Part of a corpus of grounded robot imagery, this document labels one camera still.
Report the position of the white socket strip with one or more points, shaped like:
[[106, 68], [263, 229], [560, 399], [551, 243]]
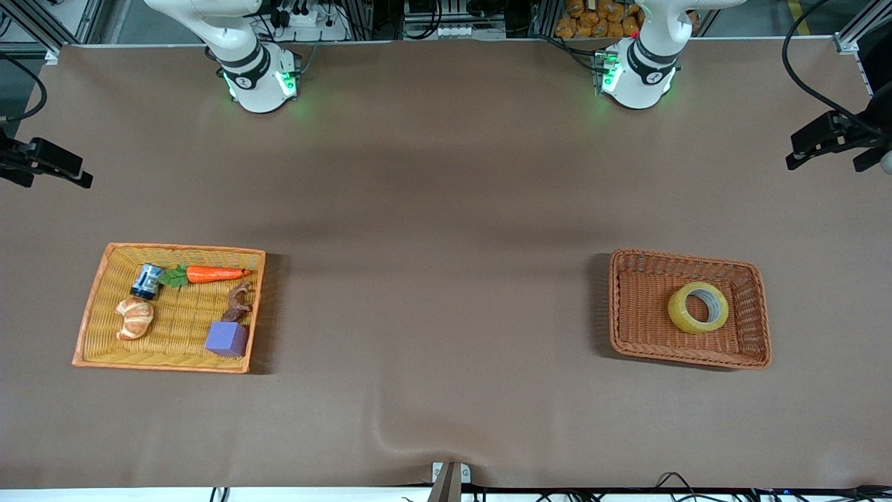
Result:
[[453, 31]]

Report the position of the pile of orange snacks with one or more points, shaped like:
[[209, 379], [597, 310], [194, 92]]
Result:
[[592, 21]]

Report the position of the toy croissant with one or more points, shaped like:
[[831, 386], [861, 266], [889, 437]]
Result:
[[134, 319]]

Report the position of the orange toy carrot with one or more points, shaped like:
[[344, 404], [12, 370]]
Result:
[[212, 274]]

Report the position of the yellow tape roll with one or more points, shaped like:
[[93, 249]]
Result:
[[679, 317]]

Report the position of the small blue can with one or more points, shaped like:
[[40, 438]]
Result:
[[146, 282]]

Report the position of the aluminium frame profile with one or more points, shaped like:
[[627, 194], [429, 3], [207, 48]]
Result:
[[42, 31], [860, 28]]

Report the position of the brown wicker basket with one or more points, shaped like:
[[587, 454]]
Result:
[[641, 328]]

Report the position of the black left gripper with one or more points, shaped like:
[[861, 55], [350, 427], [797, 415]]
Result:
[[864, 137]]

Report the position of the brown toy deer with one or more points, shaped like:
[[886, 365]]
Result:
[[240, 303]]

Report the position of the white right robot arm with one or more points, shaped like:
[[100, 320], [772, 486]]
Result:
[[258, 90]]

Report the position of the orange yellow wicker basket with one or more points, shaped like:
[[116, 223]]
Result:
[[181, 321]]

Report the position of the purple cube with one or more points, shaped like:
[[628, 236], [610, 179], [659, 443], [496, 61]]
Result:
[[226, 340]]

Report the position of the white power strip with plugs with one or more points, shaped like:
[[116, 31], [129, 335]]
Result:
[[313, 21]]

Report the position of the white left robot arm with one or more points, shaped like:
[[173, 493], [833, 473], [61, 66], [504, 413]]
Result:
[[641, 84]]

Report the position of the metal stand bracket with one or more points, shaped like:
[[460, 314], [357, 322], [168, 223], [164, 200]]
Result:
[[449, 481]]

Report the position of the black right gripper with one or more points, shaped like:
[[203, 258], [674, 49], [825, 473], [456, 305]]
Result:
[[10, 159]]

